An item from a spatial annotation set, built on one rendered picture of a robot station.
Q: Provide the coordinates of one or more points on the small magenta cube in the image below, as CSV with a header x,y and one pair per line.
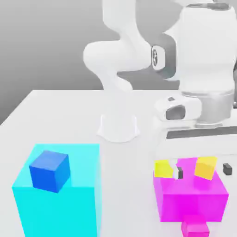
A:
x,y
196,230

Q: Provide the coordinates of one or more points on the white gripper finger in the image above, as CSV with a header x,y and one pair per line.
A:
x,y
227,169
179,173

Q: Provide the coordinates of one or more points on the small orange cube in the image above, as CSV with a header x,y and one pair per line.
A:
x,y
204,168

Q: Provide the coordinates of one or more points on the large magenta box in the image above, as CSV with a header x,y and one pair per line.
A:
x,y
192,203

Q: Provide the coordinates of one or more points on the small blue cube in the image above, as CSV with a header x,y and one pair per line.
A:
x,y
49,172

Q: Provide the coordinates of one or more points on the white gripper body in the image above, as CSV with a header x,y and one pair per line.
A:
x,y
194,146

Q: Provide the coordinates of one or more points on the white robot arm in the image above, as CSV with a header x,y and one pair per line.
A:
x,y
203,55

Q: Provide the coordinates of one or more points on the large cyan box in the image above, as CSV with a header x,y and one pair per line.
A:
x,y
55,213

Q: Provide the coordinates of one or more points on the small yellow cube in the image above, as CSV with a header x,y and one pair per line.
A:
x,y
163,169

